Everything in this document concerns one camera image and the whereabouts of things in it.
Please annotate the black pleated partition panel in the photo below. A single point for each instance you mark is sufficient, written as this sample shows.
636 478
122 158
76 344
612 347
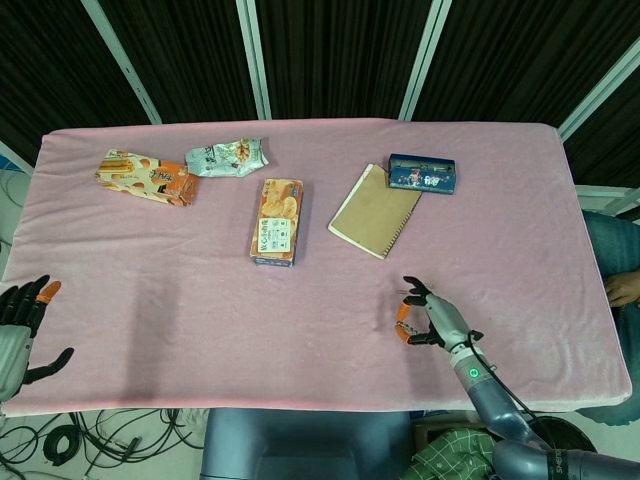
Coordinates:
525 60
50 65
340 60
620 140
185 60

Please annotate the white partition post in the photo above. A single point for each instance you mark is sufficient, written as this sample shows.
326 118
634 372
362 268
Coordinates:
124 60
425 60
12 157
255 60
600 94

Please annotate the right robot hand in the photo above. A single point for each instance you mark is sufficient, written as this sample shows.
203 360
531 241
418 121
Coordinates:
445 315

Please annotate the pink table cloth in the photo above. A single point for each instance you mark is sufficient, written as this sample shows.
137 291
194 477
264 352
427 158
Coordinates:
200 300

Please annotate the green checkered cloth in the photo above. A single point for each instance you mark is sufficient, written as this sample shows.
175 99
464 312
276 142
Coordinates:
445 457

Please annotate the crumpled orange snack box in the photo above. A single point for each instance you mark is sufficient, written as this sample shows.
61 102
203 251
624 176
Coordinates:
135 175

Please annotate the grey robot torso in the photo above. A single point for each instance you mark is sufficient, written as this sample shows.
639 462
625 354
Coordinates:
300 445

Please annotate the silver green snack bag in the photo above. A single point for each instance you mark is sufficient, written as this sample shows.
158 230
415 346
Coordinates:
225 157

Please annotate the person's blue jeans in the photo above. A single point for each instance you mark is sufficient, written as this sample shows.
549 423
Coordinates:
612 240

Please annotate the black waste bin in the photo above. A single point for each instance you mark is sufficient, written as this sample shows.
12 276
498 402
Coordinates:
570 435

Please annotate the brown cardboard box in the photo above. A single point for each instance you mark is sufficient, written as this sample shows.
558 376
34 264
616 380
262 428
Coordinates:
430 424

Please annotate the silver metal chain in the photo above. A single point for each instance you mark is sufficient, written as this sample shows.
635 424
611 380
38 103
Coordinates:
407 328

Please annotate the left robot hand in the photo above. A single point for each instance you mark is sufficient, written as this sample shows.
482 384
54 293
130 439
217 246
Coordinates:
12 350

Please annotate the brown spiral notebook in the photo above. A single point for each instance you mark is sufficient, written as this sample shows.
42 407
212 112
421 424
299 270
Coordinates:
375 215

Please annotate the blue pencil case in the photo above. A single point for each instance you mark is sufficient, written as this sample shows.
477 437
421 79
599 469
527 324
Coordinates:
422 180

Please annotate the blue orange cookie box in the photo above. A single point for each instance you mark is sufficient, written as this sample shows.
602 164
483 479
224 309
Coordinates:
277 220

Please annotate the person's left hand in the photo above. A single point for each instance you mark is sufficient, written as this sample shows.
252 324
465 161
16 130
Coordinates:
625 290

